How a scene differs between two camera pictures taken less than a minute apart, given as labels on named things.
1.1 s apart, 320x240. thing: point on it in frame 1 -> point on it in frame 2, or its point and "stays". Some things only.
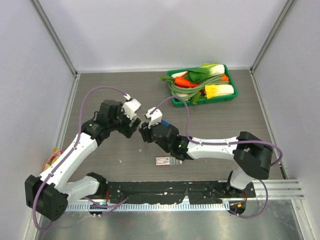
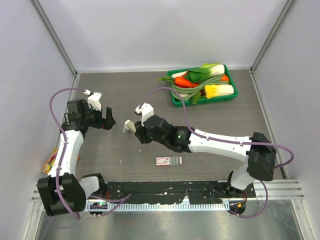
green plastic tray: [178, 102] stays
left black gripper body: [121, 123] -> [93, 118]
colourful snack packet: [55, 155] stays
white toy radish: [179, 74] stays
